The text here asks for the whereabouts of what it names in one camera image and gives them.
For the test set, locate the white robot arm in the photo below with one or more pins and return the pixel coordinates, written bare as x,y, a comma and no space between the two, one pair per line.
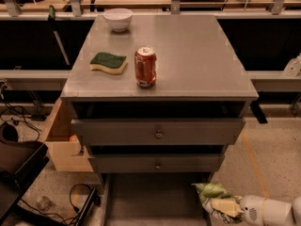
278,213

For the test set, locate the black power strip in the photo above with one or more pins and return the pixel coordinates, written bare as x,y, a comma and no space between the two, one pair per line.
91,199

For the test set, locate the grey open bottom drawer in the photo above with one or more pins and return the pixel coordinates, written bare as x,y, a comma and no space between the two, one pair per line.
153,199

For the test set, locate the grey metal drawer cabinet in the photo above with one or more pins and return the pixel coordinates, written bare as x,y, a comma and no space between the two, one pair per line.
198,77

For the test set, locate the red soda can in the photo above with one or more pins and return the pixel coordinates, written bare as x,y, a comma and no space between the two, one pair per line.
145,66

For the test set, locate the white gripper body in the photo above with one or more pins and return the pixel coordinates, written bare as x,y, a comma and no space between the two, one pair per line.
252,208

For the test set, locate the green handled tool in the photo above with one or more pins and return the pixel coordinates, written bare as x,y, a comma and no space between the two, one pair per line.
51,20

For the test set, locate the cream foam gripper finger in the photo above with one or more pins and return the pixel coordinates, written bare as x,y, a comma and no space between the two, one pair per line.
228,207

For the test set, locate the black tray cart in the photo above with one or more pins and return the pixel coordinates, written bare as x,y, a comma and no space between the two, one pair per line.
20,164

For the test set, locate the green jalapeno chip bag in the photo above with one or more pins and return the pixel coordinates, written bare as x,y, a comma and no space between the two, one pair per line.
207,192

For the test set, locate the orange ball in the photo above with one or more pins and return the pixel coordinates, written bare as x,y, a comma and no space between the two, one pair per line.
73,138

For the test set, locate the white ceramic bowl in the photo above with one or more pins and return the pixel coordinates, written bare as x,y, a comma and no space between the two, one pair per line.
118,19

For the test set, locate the wooden box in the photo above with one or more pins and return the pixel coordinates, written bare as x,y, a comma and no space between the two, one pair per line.
67,156

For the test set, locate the green yellow sponge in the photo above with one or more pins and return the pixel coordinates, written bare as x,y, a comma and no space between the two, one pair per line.
108,63

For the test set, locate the grey top drawer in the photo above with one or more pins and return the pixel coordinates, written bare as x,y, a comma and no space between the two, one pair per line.
158,132

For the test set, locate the grey middle drawer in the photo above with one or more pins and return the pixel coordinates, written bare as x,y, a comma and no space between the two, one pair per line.
149,163

